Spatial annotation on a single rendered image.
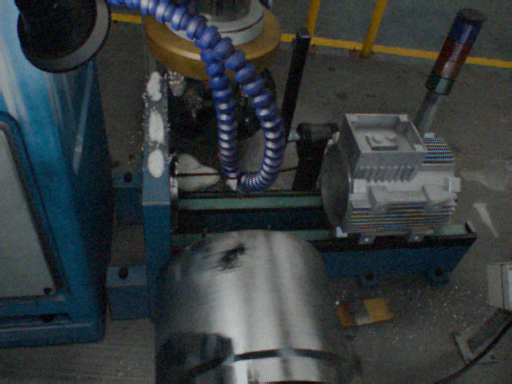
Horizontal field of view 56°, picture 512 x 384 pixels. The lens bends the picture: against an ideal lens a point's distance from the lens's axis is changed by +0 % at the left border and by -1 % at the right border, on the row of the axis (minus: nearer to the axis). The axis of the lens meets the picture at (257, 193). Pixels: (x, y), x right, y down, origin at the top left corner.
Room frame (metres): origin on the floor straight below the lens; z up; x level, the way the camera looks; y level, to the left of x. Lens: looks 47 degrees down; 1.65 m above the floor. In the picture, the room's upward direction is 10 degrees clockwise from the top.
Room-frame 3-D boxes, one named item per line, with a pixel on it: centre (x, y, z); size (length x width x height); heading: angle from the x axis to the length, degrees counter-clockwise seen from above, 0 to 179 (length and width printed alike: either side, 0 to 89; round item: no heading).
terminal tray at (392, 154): (0.67, -0.20, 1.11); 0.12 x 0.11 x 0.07; 106
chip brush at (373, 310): (0.50, -0.22, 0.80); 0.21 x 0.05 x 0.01; 113
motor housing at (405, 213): (0.68, -0.23, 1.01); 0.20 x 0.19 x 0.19; 106
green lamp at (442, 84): (1.03, -0.38, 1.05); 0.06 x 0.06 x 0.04
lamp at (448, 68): (1.03, -0.38, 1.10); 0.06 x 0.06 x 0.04
